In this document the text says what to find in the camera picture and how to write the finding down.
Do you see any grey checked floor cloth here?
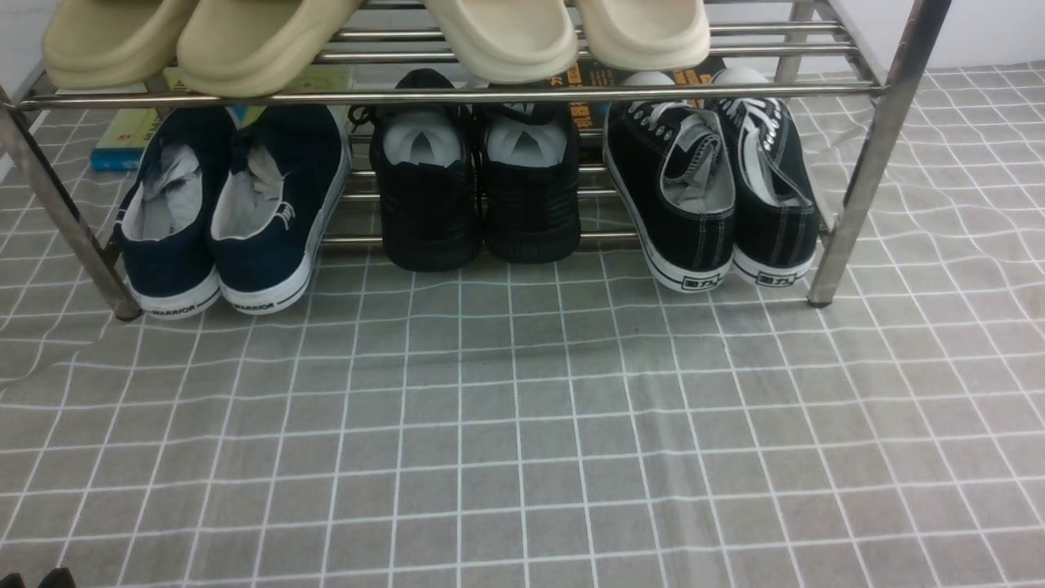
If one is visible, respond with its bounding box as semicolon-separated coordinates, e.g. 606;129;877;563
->
1;63;1044;587

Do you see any right black white lace-up sneaker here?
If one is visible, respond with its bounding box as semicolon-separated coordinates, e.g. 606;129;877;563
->
705;96;820;289

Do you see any dark orange printed book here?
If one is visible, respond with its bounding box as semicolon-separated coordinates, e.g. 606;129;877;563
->
548;56;727;139

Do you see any black mesh sneaker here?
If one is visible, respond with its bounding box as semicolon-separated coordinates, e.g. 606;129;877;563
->
349;103;482;273
473;103;581;265

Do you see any black white lace-up sneaker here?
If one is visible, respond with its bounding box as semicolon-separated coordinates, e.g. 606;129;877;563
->
705;96;820;289
603;98;736;293

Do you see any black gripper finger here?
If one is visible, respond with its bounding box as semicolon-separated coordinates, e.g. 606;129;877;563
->
0;573;25;588

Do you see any beige slipper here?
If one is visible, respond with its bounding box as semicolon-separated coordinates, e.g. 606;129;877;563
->
176;1;363;98
42;1;198;90

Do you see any cream slipper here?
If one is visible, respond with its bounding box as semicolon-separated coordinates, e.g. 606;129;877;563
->
422;1;579;85
575;1;710;71

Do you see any right black mesh sneaker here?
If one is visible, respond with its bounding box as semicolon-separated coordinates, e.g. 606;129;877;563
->
473;103;581;265

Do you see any left black white lace-up sneaker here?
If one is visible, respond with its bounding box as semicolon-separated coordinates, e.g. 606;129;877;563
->
603;98;736;293

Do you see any left black mesh sneaker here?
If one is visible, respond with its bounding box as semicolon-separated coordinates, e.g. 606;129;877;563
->
349;103;482;273

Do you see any far right cream slipper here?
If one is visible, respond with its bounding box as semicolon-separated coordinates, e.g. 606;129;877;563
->
575;1;710;71

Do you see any blue green book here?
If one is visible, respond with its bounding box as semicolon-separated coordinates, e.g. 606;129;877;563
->
89;65;355;172

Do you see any far left beige slipper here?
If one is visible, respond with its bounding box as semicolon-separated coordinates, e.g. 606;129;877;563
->
42;1;198;90

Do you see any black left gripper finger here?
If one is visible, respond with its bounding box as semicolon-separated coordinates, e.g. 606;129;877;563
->
38;567;78;588

